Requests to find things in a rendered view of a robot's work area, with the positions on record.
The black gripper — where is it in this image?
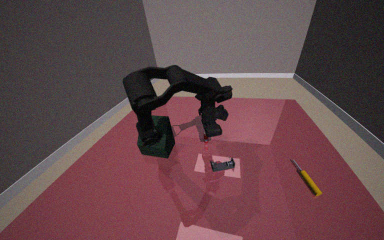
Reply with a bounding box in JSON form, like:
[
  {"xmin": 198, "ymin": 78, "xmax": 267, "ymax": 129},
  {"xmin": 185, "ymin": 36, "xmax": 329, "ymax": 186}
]
[{"xmin": 198, "ymin": 106, "xmax": 223, "ymax": 138}]

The yellow-handled screwdriver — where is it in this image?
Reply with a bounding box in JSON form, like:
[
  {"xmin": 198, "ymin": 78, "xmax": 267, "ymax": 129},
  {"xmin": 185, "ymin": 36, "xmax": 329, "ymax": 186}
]
[{"xmin": 293, "ymin": 160, "xmax": 322, "ymax": 196}]

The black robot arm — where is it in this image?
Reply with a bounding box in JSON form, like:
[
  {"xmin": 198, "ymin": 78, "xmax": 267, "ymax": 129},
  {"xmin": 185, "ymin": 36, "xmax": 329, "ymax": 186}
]
[{"xmin": 122, "ymin": 65, "xmax": 233, "ymax": 146}]

